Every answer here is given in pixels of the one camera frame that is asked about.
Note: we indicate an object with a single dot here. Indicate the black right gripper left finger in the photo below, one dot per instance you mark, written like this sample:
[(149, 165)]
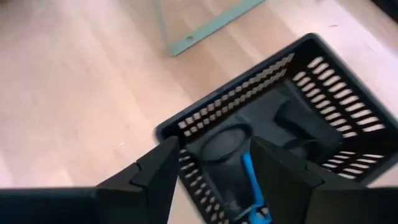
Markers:
[(152, 186)]

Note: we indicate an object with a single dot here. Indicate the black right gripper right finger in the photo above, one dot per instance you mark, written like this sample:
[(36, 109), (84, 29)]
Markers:
[(286, 186)]

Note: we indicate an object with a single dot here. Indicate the black rubber band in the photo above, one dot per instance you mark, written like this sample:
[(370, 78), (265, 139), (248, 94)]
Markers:
[(200, 147)]

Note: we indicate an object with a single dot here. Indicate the black binder clip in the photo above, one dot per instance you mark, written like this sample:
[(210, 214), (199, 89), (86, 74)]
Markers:
[(304, 121)]

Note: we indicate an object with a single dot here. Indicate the small black plastic basket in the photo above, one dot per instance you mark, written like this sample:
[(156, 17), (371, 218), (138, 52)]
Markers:
[(264, 102)]

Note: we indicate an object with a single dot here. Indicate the green mesh metal shelf riser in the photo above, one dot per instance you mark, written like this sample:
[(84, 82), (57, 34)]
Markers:
[(217, 24)]

